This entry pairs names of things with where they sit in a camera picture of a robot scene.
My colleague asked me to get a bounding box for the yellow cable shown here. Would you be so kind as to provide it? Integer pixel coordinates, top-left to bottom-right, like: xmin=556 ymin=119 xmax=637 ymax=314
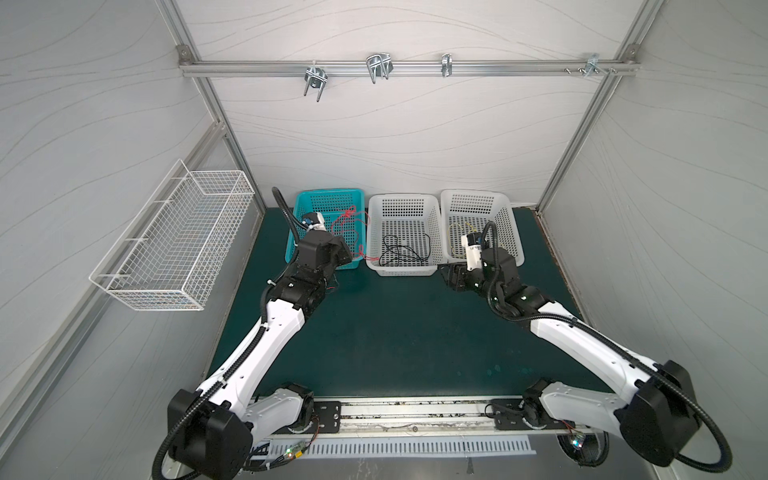
xmin=446 ymin=220 xmax=506 ymax=262

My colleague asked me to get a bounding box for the black thin cable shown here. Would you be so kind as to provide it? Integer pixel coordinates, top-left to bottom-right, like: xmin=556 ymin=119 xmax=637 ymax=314
xmin=377 ymin=233 xmax=432 ymax=266

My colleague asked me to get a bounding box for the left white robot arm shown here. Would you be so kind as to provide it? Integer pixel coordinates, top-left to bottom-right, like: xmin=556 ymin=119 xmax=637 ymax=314
xmin=151 ymin=188 xmax=352 ymax=479

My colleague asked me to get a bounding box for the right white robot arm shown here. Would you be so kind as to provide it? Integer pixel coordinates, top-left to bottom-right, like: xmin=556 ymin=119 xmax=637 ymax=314
xmin=443 ymin=221 xmax=733 ymax=474

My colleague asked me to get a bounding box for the teal perforated plastic basket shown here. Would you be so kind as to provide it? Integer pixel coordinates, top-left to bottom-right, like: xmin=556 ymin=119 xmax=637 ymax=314
xmin=293 ymin=188 xmax=368 ymax=270

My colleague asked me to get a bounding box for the white perforated basket right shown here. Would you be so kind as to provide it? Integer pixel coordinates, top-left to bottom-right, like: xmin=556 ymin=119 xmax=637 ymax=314
xmin=440 ymin=189 xmax=525 ymax=267

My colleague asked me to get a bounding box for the white perforated basket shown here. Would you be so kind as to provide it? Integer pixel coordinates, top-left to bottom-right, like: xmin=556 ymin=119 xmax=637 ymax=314
xmin=365 ymin=194 xmax=445 ymax=277
xmin=440 ymin=189 xmax=525 ymax=267

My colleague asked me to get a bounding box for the white perforated basket middle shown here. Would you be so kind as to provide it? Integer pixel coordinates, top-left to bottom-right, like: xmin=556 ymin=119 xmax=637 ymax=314
xmin=365 ymin=194 xmax=445 ymax=277

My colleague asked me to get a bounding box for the dark green table mat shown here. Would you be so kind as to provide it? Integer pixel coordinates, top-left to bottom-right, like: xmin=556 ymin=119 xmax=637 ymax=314
xmin=203 ymin=206 xmax=607 ymax=398

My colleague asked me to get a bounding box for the metal U-bolt clamp left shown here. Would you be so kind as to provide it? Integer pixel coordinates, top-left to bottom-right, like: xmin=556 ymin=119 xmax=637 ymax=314
xmin=303 ymin=66 xmax=328 ymax=102

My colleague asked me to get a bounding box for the metal u-bolt clamp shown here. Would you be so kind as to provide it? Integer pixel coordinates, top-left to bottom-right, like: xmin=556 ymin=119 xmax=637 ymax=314
xmin=365 ymin=52 xmax=394 ymax=84
xmin=303 ymin=66 xmax=328 ymax=102

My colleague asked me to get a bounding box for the metal U-bolt clamp middle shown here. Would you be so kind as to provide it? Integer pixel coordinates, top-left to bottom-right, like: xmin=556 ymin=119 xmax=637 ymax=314
xmin=365 ymin=52 xmax=394 ymax=84

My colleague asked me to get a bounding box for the metal clamp right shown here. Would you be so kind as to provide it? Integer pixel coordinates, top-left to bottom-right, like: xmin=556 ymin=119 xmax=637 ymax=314
xmin=564 ymin=53 xmax=618 ymax=78

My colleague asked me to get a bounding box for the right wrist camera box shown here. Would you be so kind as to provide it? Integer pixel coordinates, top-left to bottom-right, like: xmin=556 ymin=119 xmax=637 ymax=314
xmin=461 ymin=232 xmax=483 ymax=271

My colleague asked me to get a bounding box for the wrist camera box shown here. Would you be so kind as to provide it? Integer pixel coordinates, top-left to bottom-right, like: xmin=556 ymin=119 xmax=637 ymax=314
xmin=461 ymin=232 xmax=483 ymax=271
xmin=300 ymin=212 xmax=326 ymax=232

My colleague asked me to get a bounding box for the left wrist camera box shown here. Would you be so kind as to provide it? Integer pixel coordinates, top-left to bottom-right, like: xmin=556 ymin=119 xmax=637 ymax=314
xmin=300 ymin=212 xmax=326 ymax=232

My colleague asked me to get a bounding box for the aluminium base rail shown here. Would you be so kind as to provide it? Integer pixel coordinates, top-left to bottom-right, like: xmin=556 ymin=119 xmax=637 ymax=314
xmin=313 ymin=383 xmax=628 ymax=437

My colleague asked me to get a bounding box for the white wire wall basket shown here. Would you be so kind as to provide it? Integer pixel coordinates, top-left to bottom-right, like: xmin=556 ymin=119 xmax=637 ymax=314
xmin=89 ymin=159 xmax=254 ymax=312

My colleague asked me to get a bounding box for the white slotted cable duct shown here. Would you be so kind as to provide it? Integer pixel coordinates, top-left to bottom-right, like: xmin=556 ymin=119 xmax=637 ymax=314
xmin=304 ymin=435 xmax=536 ymax=460

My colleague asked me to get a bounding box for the small metal bracket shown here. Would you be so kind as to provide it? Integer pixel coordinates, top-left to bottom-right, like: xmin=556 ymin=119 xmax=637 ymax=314
xmin=441 ymin=53 xmax=453 ymax=78

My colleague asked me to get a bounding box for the horizontal aluminium rail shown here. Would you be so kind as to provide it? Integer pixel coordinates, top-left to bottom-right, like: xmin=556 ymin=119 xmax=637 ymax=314
xmin=179 ymin=58 xmax=641 ymax=78

